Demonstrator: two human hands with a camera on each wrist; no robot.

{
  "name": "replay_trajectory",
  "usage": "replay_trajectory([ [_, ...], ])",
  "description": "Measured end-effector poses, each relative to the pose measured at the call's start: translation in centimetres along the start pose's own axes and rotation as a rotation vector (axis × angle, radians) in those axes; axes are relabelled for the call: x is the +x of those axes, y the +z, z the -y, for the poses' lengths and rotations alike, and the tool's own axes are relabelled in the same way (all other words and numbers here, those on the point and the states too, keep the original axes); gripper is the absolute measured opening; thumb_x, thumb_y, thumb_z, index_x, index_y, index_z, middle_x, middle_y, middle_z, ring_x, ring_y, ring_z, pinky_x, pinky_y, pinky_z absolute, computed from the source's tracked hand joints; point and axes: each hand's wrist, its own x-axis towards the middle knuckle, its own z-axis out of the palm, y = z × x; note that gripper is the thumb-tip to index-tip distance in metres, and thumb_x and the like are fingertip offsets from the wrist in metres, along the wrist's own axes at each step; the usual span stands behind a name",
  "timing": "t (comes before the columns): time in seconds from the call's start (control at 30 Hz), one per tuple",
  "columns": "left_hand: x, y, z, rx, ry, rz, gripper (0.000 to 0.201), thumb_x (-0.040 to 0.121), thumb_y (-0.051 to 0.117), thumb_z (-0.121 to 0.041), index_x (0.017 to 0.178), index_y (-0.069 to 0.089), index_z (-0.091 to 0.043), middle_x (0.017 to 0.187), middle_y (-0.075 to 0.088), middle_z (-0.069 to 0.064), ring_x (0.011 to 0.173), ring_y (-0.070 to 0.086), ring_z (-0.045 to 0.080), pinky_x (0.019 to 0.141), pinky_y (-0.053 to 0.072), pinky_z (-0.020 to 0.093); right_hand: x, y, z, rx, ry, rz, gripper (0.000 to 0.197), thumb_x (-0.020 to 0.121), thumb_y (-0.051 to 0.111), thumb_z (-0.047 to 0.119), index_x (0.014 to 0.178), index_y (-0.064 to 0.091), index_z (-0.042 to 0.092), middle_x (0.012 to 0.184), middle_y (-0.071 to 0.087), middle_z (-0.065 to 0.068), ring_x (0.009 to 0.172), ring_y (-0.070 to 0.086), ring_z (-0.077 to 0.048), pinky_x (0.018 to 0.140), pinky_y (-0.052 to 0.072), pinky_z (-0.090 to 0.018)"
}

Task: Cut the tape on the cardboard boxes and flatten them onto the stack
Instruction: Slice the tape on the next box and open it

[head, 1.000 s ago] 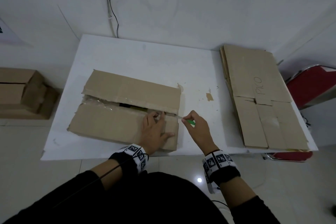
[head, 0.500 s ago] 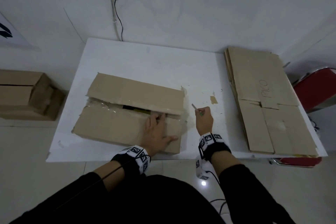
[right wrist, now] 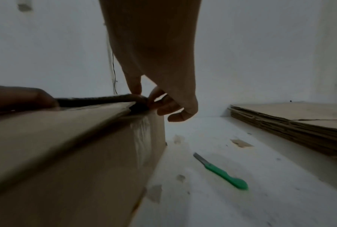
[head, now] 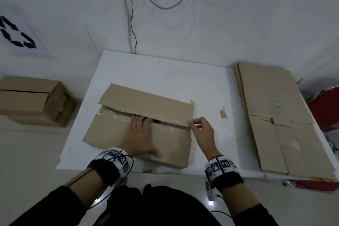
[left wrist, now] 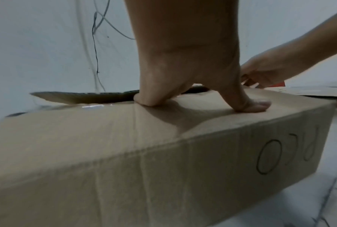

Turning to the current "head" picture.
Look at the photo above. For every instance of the person's left hand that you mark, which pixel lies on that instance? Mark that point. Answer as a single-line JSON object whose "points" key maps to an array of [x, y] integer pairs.
{"points": [[140, 138]]}

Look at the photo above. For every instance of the person's right hand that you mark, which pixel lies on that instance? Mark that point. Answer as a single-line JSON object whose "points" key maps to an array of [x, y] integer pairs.
{"points": [[205, 138]]}

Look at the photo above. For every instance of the stack of boxes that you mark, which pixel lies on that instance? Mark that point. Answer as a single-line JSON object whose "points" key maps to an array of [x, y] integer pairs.
{"points": [[119, 138]]}

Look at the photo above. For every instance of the person's left forearm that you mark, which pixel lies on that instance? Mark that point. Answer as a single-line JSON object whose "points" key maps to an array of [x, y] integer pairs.
{"points": [[84, 188]]}

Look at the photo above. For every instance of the person's right forearm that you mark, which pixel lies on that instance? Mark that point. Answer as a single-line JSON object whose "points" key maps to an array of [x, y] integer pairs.
{"points": [[241, 199]]}

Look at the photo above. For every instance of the person's black trouser legs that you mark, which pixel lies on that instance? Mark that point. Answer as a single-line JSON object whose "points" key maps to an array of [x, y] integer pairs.
{"points": [[159, 207]]}

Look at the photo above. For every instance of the brown tape scrap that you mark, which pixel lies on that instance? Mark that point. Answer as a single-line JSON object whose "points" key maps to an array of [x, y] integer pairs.
{"points": [[223, 114]]}

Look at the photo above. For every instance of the clear tape scrap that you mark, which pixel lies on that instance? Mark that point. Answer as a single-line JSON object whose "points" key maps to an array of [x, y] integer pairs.
{"points": [[193, 103]]}

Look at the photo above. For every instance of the white table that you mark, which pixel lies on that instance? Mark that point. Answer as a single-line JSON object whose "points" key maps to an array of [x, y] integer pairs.
{"points": [[159, 69]]}

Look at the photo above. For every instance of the red chair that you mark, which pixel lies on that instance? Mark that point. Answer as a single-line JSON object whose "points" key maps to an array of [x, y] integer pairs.
{"points": [[325, 112]]}

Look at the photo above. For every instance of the white recycling symbol sign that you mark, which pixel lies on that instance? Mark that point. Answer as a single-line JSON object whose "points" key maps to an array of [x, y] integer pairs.
{"points": [[26, 24]]}

